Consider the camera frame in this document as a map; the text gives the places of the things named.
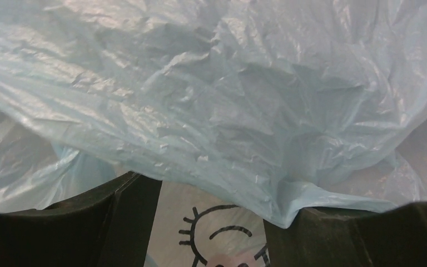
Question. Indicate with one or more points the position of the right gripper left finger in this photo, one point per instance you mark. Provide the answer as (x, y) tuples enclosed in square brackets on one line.
[(109, 225)]

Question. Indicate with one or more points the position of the blue plastic bag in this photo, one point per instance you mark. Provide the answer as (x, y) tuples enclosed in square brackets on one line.
[(272, 105)]

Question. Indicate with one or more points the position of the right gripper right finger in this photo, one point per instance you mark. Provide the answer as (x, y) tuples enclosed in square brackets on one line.
[(321, 236)]

